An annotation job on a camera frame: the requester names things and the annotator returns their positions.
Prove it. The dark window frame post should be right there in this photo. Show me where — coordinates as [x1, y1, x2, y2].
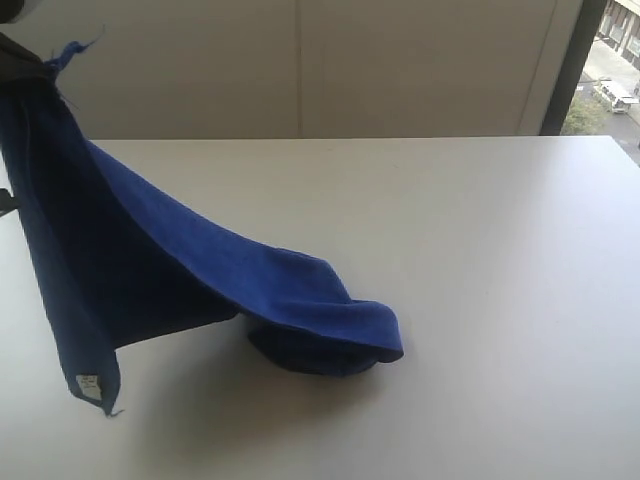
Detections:
[539, 0, 607, 136]

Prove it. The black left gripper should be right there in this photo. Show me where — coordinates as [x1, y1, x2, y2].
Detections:
[0, 34, 53, 83]

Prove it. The blue microfiber towel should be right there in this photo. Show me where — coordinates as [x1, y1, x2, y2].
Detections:
[1, 42, 404, 416]

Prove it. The white van outside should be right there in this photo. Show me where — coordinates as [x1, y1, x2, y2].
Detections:
[609, 96, 639, 114]

